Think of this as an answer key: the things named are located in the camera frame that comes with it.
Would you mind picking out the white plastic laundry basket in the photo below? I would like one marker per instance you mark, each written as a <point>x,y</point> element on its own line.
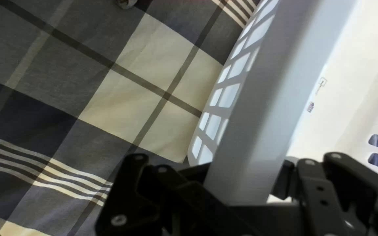
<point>301,81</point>

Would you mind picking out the blue plaid bed cover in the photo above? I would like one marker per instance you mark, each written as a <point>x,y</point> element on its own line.
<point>86,82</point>

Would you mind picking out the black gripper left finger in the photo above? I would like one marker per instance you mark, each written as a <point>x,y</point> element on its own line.
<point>154,199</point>

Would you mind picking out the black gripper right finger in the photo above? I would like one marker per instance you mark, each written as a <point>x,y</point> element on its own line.
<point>334,197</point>

